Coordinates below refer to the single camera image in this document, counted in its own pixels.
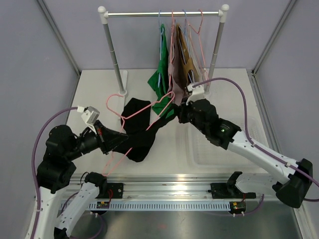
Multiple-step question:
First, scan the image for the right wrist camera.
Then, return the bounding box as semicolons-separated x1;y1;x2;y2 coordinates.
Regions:
186;83;205;105

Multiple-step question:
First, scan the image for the aluminium front rail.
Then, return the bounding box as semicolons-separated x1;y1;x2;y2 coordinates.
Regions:
33;174;282;200

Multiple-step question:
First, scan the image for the white laundry basket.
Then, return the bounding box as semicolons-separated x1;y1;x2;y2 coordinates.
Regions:
187;116;268;169

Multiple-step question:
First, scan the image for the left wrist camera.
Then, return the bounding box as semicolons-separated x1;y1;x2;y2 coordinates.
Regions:
77;106;100;133

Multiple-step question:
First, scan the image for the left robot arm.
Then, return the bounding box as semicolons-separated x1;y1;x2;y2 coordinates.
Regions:
28;120;128;239

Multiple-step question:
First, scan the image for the pink hanger of white top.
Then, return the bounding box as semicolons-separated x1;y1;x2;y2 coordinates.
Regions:
186;9;208;82

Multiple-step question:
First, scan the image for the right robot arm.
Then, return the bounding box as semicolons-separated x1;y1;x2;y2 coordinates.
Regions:
177;99;313;208

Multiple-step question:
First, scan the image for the pink tank top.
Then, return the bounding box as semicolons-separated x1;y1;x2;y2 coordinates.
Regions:
168;24;185;106

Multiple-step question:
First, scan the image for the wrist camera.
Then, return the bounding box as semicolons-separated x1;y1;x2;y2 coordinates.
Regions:
186;83;205;105
77;106;100;133

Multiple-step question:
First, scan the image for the black tank top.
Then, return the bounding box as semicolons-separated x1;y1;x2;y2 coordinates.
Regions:
114;105;176;162

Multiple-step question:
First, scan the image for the white tank top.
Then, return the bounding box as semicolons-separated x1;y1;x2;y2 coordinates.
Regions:
186;27;203;82

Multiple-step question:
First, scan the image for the green tank top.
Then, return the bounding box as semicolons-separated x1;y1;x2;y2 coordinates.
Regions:
148;24;172;117

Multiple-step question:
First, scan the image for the brown tank top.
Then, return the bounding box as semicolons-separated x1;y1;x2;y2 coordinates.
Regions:
175;23;197;89

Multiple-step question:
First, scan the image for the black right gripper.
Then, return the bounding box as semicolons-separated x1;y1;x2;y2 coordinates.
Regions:
175;96;208;135

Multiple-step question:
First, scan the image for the white slotted cable duct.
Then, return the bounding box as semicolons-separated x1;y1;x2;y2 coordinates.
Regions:
88;201;230;211

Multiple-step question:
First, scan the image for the blue hanger of brown top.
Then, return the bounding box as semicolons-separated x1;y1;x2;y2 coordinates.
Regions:
182;9;195;83

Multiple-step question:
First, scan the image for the pink wire hanger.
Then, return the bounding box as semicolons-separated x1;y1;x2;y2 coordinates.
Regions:
101;91;176;177

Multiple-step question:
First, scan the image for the white clothes rack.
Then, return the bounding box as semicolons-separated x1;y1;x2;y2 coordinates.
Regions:
98;4;230;96

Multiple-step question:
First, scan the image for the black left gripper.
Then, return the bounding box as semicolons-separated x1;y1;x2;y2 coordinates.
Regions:
66;119;129;160

